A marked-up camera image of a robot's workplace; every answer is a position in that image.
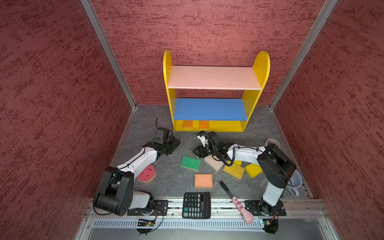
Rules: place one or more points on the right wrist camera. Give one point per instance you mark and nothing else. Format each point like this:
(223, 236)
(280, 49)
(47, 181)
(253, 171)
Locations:
(202, 137)

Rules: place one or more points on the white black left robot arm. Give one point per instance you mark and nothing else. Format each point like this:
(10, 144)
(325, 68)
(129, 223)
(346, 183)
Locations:
(115, 193)

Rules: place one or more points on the perforated cable duct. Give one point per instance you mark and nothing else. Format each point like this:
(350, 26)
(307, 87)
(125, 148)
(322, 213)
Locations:
(208, 225)

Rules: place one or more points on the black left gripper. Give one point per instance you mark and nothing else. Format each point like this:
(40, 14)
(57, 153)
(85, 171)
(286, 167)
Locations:
(175, 143)

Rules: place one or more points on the green scrub sponge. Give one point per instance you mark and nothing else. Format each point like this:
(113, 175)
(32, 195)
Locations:
(190, 163)

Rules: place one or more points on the black calculator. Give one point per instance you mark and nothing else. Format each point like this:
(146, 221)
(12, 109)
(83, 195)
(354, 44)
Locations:
(197, 206)

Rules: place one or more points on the yellow orange scrub sponge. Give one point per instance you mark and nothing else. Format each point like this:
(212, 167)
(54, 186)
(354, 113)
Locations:
(187, 124)

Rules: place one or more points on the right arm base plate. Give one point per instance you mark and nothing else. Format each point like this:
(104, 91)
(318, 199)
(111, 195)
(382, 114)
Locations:
(255, 208)

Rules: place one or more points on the white tape roll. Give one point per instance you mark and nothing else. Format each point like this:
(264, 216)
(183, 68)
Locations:
(272, 141)

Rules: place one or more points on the pink round smiley sponge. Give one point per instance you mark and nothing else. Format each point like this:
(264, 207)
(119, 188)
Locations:
(147, 175)

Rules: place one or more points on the yellow shelf unit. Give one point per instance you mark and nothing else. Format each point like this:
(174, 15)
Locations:
(223, 114)

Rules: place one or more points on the pale pink sponge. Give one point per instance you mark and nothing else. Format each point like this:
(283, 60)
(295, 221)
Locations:
(216, 165)

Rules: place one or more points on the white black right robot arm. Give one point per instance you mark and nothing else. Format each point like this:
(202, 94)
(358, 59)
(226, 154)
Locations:
(274, 163)

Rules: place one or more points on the pink handled black brush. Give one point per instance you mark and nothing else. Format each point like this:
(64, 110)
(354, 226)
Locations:
(248, 217)

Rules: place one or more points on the peach orange sponge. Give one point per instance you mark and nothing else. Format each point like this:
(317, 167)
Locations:
(203, 181)

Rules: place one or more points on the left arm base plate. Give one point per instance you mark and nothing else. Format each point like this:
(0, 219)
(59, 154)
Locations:
(153, 207)

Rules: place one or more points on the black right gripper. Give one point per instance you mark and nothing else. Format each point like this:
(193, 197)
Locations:
(200, 151)

